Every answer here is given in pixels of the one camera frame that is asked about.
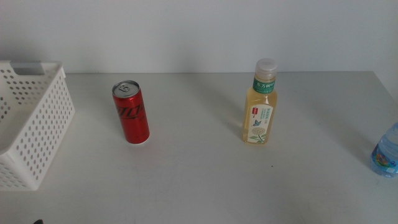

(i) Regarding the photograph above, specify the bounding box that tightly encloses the small water bottle blue cap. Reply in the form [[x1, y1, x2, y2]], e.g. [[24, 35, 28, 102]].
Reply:
[[369, 122, 398, 179]]

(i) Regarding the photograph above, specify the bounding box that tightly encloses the red soda can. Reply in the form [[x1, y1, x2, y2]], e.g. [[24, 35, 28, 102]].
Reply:
[[111, 80, 150, 145]]

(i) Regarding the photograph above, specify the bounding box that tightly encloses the yellow tea bottle green label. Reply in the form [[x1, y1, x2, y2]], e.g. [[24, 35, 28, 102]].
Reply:
[[242, 57, 279, 146]]

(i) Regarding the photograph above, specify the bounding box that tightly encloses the white perforated plastic basket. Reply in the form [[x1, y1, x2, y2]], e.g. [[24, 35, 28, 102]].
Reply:
[[0, 60, 76, 192]]

